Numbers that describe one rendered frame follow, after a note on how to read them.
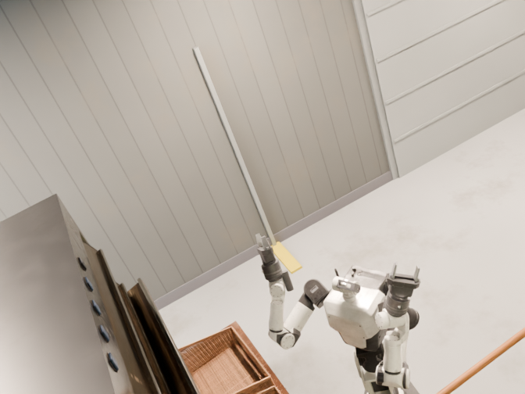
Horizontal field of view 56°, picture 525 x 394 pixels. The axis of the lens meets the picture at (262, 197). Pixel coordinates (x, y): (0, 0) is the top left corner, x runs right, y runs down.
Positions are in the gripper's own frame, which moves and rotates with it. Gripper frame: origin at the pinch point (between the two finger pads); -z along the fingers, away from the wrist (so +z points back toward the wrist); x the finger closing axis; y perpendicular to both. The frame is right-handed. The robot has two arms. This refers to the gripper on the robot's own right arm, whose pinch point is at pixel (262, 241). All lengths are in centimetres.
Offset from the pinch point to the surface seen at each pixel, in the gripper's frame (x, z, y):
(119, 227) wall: -239, -10, 72
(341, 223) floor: -252, 65, -135
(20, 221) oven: -42, -45, 103
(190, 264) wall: -265, 50, 24
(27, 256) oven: -4, -30, 97
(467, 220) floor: -169, 87, -221
